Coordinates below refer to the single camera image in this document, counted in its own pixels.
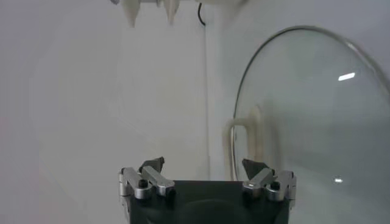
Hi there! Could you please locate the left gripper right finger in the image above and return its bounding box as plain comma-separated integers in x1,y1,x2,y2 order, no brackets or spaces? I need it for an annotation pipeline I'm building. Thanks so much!
240,158,297,209

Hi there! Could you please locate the cream electric cooker pot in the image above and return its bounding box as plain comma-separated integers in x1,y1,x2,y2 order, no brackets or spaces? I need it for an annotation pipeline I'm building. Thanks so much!
157,0,249,27

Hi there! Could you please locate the glass lid with cream handle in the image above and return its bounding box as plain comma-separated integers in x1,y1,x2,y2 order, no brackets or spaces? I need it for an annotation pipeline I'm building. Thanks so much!
224,26,390,224

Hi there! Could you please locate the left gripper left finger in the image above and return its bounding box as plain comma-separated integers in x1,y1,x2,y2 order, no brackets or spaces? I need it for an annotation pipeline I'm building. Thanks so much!
118,156,177,214

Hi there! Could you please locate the black cooker power cord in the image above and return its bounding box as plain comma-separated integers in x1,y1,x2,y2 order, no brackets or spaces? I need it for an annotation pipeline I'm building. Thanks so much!
197,2,207,27

